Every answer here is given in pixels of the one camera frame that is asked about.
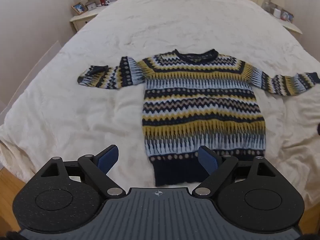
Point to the patterned knit sweater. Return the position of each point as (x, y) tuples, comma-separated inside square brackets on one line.
[(200, 105)]

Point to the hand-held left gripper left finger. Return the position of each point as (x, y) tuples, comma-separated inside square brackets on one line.
[(108, 157)]

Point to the wooden photo frame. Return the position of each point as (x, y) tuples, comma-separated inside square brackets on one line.
[(79, 8)]

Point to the white jar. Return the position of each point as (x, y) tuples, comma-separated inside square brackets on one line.
[(276, 12)]

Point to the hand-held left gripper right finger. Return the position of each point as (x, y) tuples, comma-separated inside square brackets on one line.
[(207, 158)]

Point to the bed with cream blanket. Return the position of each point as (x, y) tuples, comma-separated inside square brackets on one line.
[(175, 25)]

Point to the small white picture frame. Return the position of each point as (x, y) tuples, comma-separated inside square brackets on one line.
[(91, 5)]

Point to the white nightstand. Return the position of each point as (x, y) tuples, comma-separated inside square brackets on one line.
[(287, 25), (80, 21)]

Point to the silver photo frame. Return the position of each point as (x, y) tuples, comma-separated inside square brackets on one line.
[(286, 15)]

